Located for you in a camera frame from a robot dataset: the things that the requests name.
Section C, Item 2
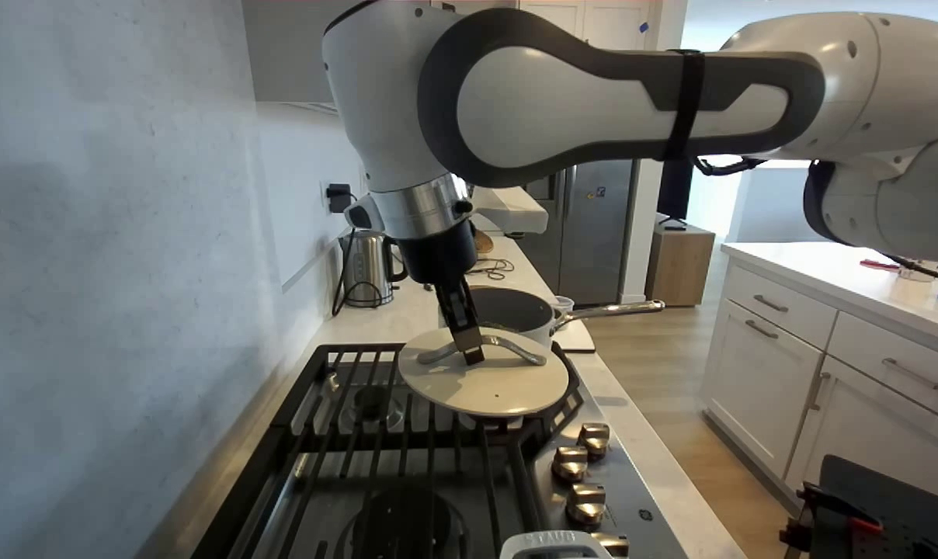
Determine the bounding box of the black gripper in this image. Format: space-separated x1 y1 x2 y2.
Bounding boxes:
398 219 490 370

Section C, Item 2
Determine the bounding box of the white casserole pot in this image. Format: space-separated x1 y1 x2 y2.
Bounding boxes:
495 527 618 559

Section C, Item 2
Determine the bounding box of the stainless steel electric kettle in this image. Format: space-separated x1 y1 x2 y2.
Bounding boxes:
332 225 410 313

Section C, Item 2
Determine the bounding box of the light wooden cutting board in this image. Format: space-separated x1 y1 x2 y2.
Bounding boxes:
549 318 600 357

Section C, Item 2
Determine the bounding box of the stainless steel refrigerator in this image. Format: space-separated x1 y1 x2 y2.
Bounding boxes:
515 156 640 311

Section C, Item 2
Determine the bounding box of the black gas cooktop with grates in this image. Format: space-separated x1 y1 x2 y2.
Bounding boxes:
188 338 693 559

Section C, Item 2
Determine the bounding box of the white kitchen island cabinet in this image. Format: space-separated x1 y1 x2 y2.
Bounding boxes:
697 240 938 512

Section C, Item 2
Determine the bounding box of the small red item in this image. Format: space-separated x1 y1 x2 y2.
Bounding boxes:
856 255 906 278

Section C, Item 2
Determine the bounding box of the black stand with red clip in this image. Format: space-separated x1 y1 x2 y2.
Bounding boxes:
775 455 938 559

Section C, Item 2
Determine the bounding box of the black coiled counter cable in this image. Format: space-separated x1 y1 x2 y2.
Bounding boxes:
466 255 517 285

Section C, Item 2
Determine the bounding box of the cream saucepan with long handle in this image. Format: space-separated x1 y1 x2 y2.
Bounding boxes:
466 282 666 350

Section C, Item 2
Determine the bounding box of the black kettle power cable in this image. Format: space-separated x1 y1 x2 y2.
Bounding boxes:
326 205 354 320

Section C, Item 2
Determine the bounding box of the wall outlet with black plug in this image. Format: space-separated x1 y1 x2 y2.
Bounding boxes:
323 181 358 219

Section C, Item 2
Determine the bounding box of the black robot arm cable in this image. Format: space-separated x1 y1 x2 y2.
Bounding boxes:
655 48 938 288

